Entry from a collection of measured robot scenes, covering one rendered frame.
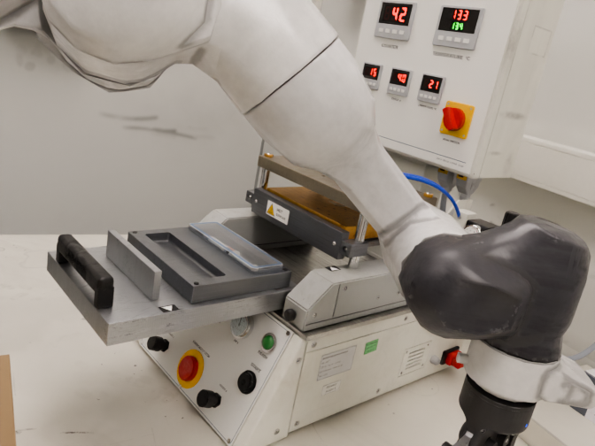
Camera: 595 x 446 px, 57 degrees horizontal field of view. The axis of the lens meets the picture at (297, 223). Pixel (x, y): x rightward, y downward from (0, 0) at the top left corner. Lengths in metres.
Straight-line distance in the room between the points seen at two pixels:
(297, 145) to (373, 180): 0.15
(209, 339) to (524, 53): 0.68
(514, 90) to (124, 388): 0.79
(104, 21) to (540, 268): 0.42
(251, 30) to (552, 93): 1.03
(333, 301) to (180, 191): 1.74
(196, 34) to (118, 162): 1.97
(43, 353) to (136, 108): 1.48
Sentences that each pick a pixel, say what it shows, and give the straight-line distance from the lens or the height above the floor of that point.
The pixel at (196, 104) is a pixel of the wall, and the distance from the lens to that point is 2.41.
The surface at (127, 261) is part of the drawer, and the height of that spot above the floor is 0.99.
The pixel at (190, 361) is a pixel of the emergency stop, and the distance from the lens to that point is 0.91.
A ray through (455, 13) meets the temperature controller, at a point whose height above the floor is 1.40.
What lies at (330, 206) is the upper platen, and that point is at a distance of 0.94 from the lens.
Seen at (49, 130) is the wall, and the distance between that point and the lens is 2.31.
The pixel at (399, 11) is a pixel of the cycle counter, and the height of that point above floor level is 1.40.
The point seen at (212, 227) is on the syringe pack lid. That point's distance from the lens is 0.90.
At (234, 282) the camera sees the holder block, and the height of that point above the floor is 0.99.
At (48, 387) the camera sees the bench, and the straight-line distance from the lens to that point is 0.95.
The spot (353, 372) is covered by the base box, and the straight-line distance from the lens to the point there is 0.91.
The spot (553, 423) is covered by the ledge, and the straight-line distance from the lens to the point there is 1.06.
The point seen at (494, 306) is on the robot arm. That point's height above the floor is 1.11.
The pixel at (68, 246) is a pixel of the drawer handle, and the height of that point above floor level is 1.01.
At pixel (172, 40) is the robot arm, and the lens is 0.41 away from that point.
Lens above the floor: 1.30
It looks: 17 degrees down
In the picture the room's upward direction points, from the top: 11 degrees clockwise
